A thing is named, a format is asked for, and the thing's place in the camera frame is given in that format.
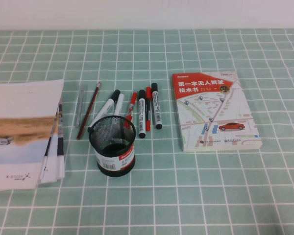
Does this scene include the white marker with black cap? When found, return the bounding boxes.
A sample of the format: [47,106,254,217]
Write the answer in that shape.
[87,89,121,133]
[138,89,147,138]
[150,82,163,130]

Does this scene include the red and black pen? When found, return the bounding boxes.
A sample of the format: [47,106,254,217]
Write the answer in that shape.
[145,86,152,132]

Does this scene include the red gel pen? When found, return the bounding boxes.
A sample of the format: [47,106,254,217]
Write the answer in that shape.
[124,91,138,128]

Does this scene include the all-white marker pen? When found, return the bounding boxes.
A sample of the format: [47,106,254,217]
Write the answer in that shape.
[112,93,125,117]

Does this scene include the black mesh pen holder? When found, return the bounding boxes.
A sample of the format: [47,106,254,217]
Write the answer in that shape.
[87,116,137,177]

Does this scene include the red and black pencil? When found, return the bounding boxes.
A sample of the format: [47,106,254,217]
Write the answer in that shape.
[76,82,102,141]

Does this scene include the red map-cover book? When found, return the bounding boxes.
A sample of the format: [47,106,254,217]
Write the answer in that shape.
[171,70,263,152]

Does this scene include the brochure with dark stripes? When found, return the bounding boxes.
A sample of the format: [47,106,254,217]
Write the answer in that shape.
[54,97,65,157]

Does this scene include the white brochure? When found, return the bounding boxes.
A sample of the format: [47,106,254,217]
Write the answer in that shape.
[38,137,66,184]

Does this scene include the stack of brochures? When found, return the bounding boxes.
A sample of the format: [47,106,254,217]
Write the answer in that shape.
[0,78,65,193]

